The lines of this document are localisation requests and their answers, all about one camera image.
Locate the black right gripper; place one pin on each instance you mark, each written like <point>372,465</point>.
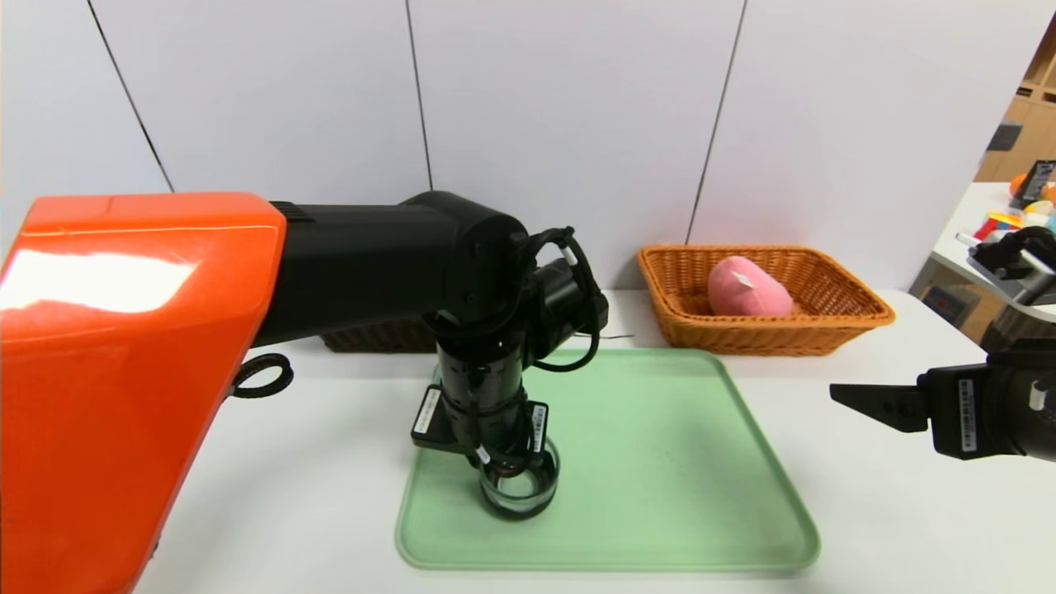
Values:
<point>957,412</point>

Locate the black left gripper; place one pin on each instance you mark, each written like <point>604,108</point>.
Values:
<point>436,423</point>

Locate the pink plush peach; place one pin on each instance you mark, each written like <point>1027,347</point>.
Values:
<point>747,289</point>

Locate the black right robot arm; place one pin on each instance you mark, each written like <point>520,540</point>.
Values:
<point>1023,396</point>

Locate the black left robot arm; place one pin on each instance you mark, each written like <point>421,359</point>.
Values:
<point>165,330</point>

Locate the dark brown wicker basket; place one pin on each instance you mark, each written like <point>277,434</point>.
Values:
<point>371,337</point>

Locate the orange wicker basket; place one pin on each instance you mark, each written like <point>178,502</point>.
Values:
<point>755,334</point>

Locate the white side table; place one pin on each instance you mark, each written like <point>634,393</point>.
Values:
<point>961,260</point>

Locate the thin black zip tie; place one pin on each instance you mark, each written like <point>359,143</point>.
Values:
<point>606,337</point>

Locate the colourful puzzle cube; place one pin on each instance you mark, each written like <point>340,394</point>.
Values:
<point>994,223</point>

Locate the light green plastic tray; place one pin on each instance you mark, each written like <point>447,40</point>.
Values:
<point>660,495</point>

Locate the pale yellow small item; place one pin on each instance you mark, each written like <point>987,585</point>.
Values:
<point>1036,210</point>

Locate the orange fruit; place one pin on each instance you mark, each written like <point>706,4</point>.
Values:
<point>1016,186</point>

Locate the wooden shelf unit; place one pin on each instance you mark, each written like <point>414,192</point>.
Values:
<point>1027,124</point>

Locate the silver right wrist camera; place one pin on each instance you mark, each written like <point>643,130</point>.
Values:
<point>1023,268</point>

